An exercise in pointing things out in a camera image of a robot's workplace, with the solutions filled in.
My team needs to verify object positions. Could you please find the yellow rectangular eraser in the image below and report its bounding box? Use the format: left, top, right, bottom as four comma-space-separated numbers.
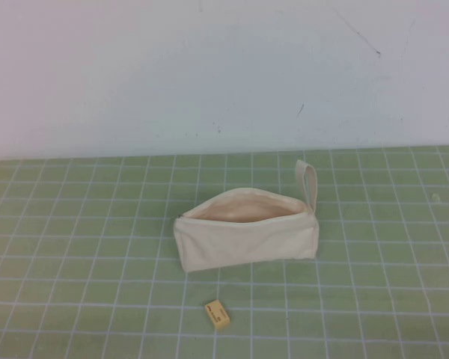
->
204, 298, 231, 322

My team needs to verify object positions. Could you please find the cream canvas pencil case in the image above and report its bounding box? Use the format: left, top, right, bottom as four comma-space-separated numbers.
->
173, 159, 320, 273

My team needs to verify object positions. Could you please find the green grid mat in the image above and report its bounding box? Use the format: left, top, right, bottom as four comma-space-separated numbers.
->
0, 144, 449, 359

